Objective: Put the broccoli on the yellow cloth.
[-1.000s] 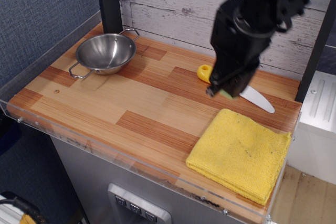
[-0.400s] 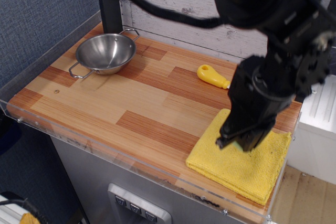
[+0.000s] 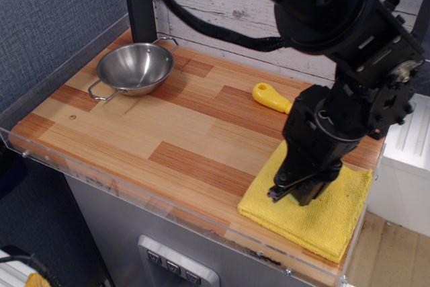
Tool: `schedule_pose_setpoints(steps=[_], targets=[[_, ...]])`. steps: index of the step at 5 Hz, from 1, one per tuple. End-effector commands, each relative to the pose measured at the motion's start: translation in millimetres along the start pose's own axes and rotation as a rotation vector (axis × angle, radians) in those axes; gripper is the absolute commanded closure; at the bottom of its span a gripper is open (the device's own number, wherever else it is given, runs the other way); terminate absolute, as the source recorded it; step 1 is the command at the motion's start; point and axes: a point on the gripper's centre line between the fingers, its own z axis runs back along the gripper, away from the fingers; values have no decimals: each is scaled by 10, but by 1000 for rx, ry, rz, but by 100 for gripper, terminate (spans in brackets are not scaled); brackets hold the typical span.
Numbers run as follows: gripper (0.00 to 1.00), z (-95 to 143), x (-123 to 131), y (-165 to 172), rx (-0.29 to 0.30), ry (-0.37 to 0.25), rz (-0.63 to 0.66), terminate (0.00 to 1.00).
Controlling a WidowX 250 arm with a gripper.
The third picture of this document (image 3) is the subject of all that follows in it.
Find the yellow object bottom left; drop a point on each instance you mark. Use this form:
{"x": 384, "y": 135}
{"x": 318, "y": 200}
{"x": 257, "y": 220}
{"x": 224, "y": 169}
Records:
{"x": 36, "y": 280}

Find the grey toy fridge cabinet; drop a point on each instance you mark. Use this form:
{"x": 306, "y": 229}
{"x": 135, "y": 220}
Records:
{"x": 200, "y": 222}

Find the white ribbed side platform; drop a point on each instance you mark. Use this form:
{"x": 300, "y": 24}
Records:
{"x": 400, "y": 193}

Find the black left vertical post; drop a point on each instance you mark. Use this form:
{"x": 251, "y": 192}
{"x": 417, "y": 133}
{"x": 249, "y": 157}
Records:
{"x": 142, "y": 20}

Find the silver dispenser button panel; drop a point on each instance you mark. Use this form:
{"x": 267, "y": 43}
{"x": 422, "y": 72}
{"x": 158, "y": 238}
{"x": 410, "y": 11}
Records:
{"x": 182, "y": 270}

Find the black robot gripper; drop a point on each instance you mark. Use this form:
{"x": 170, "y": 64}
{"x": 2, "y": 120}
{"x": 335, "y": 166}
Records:
{"x": 316, "y": 145}

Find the yellow folded cloth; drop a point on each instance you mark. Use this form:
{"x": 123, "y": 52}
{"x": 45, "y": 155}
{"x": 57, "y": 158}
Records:
{"x": 325, "y": 226}

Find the black vertical post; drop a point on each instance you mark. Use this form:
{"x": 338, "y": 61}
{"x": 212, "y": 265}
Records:
{"x": 420, "y": 18}
{"x": 142, "y": 20}

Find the clear acrylic table guard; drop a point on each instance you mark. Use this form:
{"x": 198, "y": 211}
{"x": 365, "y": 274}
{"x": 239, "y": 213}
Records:
{"x": 201, "y": 127}

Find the yellow handled white toy knife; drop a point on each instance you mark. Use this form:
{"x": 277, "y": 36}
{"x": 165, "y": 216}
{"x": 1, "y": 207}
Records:
{"x": 266, "y": 95}

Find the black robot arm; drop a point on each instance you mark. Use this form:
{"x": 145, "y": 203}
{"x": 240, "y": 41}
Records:
{"x": 376, "y": 61}

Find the black right vertical post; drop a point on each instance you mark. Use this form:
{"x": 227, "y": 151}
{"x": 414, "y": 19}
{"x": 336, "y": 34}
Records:
{"x": 420, "y": 18}

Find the small steel bowl with handles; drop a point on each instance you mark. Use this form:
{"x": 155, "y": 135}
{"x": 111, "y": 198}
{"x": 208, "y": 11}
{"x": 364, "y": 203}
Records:
{"x": 136, "y": 69}

